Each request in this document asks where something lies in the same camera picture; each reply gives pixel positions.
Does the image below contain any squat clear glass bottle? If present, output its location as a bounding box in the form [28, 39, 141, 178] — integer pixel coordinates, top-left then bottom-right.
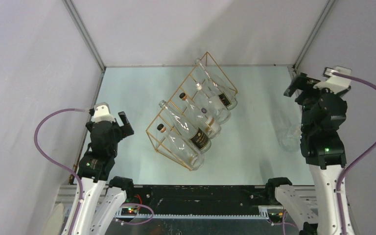
[271, 110, 301, 153]

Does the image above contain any clear bottle black cap front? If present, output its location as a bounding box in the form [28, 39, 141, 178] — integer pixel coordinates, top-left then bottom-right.
[157, 123, 205, 171]

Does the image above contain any greenish bottle black label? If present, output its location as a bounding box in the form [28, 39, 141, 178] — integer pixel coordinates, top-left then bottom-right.
[195, 58, 238, 110]

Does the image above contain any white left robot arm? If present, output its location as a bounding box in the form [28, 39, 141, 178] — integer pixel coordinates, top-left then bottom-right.
[62, 109, 135, 235]

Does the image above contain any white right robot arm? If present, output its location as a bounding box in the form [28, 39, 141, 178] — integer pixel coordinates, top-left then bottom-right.
[265, 67, 354, 235]

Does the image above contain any clear bottle black gold label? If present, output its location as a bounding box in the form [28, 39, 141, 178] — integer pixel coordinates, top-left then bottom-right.
[159, 100, 212, 153]

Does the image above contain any clear bottle black cap white label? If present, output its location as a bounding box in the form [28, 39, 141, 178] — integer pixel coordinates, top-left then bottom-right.
[179, 92, 221, 139]

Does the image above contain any clear bottle silver cap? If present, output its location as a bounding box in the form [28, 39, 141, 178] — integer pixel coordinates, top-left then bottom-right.
[195, 82, 231, 125]

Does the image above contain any left circuit board with leds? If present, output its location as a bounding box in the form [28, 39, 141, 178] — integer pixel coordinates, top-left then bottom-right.
[120, 208, 139, 217]

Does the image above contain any circuit board with leds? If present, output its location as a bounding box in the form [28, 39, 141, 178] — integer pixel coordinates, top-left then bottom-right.
[268, 212, 287, 223]
[120, 208, 139, 217]

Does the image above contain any right circuit board with leds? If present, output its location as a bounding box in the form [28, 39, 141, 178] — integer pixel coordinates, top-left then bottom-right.
[268, 212, 287, 223]

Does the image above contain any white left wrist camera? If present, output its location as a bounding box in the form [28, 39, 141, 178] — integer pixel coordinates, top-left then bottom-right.
[92, 102, 115, 122]

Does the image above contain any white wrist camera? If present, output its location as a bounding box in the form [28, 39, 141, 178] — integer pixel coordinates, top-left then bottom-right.
[92, 102, 115, 122]
[313, 66, 352, 94]

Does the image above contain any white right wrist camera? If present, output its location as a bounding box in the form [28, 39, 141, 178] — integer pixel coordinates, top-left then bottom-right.
[313, 66, 352, 94]

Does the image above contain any gold wire wine rack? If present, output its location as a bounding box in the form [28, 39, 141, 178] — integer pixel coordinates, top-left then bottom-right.
[146, 52, 238, 170]

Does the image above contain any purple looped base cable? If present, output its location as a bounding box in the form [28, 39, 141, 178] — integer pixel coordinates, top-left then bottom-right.
[115, 202, 155, 226]

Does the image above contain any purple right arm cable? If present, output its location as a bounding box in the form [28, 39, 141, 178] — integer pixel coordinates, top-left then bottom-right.
[330, 71, 376, 235]

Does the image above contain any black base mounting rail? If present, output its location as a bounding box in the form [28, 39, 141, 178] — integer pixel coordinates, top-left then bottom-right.
[133, 185, 282, 217]

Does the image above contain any aluminium frame profile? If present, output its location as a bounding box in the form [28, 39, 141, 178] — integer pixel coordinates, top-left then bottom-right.
[62, 0, 106, 72]

